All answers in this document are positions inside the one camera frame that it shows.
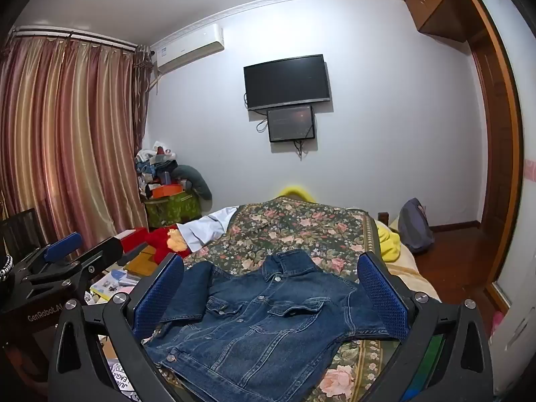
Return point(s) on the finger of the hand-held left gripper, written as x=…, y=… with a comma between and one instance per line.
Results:
x=102, y=255
x=63, y=246

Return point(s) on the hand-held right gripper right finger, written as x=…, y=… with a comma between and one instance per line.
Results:
x=383, y=297

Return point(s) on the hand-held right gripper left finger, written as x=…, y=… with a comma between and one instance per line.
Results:
x=161, y=297

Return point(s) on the blue denim jacket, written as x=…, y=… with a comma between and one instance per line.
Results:
x=259, y=326

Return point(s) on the pile of mixed clothes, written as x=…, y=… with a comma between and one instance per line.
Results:
x=155, y=163

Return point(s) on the scattered printed papers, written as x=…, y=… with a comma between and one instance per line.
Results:
x=113, y=284

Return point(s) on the red box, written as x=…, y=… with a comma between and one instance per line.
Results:
x=132, y=238

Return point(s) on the dark framed panel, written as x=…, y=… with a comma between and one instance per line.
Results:
x=19, y=230

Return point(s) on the yellow fleece blanket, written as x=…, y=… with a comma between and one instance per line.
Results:
x=389, y=243

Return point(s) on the red plush toy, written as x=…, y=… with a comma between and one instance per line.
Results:
x=167, y=240

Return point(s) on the grey bag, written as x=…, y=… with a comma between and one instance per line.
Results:
x=414, y=228

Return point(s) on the pale blue shirt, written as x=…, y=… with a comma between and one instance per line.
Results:
x=205, y=228

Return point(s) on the orange box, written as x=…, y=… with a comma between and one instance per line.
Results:
x=165, y=190

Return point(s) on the striped red gold curtain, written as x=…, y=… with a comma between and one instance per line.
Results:
x=63, y=142

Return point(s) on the dark floral blanket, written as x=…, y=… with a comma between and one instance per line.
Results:
x=293, y=226

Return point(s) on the pink object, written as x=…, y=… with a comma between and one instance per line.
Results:
x=496, y=324

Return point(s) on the yellow cloth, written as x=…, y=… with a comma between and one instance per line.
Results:
x=297, y=191

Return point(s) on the curtain rod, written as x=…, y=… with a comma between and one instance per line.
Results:
x=75, y=33

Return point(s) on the white air conditioner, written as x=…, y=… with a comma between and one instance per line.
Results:
x=188, y=48

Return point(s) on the wooden overhead cabinet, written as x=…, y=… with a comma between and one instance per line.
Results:
x=435, y=4

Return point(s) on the wooden bed post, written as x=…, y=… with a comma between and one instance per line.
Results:
x=382, y=217

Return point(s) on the wooden door frame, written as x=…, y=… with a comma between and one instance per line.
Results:
x=500, y=142

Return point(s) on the small black wall monitor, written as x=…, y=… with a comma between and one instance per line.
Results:
x=291, y=123

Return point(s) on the black wall television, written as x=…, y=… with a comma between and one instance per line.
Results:
x=287, y=80

